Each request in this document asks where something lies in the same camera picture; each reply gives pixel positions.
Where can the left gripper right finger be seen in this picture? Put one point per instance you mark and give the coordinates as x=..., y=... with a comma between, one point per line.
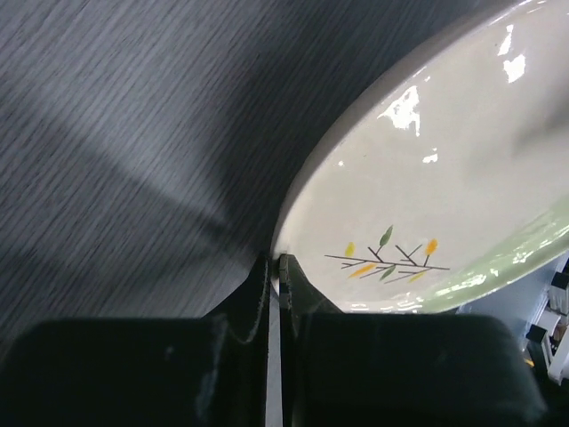
x=363, y=369

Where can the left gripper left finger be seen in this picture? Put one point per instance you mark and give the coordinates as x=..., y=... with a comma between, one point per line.
x=208, y=371

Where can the cream green plate with twig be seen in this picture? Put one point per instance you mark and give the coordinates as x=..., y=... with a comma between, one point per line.
x=445, y=185

